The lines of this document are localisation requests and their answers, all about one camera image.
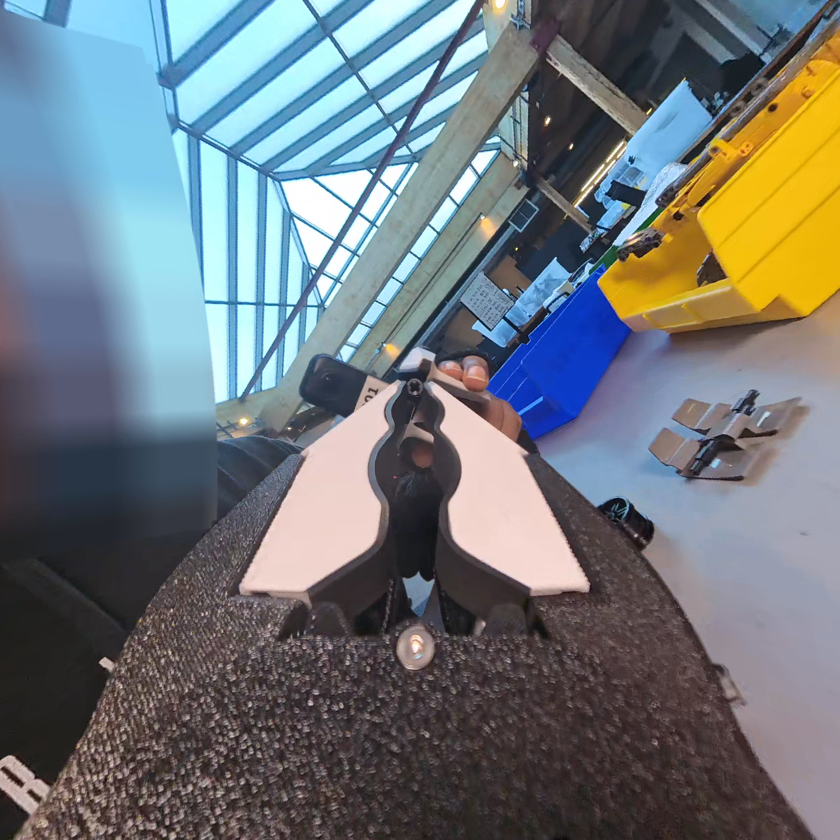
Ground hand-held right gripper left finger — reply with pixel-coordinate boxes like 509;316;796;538
239;381;409;634

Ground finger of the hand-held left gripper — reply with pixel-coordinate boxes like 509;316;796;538
399;350;492;404

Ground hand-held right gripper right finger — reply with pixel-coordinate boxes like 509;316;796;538
423;382;590;634

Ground black spoked toy wheel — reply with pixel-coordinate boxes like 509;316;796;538
597;497;656;551

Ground silver panel toy piece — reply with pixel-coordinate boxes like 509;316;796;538
648;392;803;481

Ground person's left forearm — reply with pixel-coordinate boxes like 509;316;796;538
217;436;304;521

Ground person's left hand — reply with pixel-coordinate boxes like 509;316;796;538
436;351;524;444

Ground small notice board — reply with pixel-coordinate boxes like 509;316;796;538
459;272;514;332

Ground blue plastic bin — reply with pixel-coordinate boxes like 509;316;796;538
487;262;632;439

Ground white storage boxes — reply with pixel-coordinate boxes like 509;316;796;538
594;79;713;217

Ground yellow tracked toy robot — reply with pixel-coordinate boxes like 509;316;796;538
617;62;840;263

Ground deep yellow plastic bin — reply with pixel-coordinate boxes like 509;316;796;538
597;49;840;336

